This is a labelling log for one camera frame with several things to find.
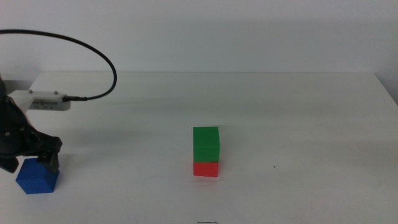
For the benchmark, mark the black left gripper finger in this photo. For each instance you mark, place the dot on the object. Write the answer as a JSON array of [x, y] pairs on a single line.
[[7, 163], [51, 161]]

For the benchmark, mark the blue cube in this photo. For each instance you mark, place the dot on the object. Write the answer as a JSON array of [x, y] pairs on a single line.
[[34, 182]]

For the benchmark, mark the red cube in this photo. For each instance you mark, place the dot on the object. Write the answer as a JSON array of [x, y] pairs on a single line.
[[205, 169]]

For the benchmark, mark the green cube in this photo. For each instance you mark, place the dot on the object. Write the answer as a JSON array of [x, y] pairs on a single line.
[[206, 144]]

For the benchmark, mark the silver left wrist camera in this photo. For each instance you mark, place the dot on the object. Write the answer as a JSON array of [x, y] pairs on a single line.
[[46, 102]]

